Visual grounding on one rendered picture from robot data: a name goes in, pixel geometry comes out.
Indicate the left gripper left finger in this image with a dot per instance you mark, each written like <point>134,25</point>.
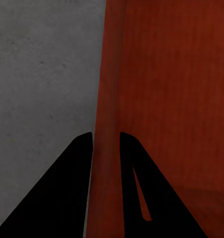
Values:
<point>55,207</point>

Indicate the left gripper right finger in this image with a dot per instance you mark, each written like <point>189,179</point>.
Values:
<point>170,217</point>

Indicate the storage box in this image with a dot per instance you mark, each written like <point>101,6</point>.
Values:
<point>161,81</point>

